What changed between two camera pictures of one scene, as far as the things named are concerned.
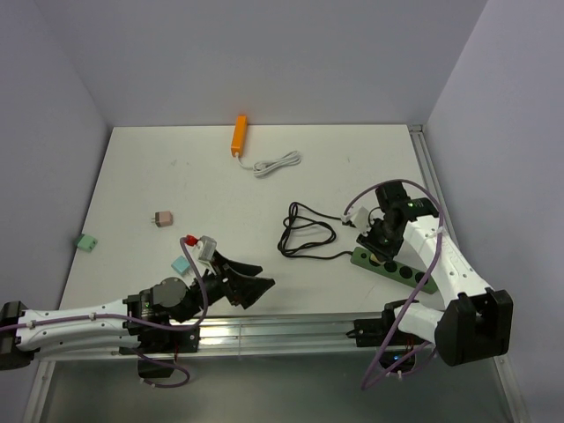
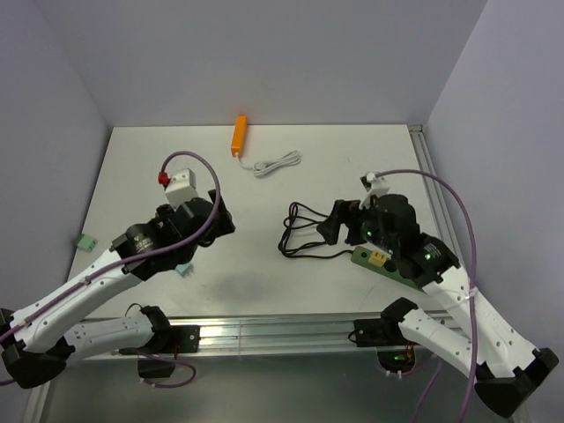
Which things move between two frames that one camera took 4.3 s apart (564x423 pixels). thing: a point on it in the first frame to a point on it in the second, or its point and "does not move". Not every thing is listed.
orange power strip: x=240 y=131 does not move
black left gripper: x=240 y=288 to x=222 y=226
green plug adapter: x=86 y=243 does not move
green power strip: x=397 y=271 does not move
